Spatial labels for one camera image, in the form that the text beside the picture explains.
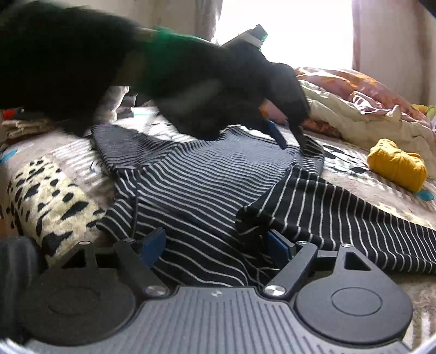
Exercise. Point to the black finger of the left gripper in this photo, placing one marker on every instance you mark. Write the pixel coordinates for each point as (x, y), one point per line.
(298, 133)

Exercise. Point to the pink cream floral quilt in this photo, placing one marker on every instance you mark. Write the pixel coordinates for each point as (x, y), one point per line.
(356, 108)

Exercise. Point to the black green gloved hand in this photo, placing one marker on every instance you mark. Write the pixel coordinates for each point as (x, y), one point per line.
(201, 88)

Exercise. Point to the mustard yellow folded cloth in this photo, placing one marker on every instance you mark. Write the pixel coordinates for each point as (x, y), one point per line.
(407, 170)

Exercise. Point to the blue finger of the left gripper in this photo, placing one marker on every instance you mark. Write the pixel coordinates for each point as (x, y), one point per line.
(272, 130)

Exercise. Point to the black white striped garment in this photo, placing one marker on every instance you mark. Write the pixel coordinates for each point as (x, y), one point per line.
(217, 200)

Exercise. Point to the cartoon print plush blanket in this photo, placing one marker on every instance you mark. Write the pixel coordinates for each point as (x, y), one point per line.
(55, 188)

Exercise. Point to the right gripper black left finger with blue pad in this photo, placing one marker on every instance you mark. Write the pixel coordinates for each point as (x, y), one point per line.
(136, 259)

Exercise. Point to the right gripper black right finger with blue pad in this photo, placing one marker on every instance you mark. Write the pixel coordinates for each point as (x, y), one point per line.
(294, 261)

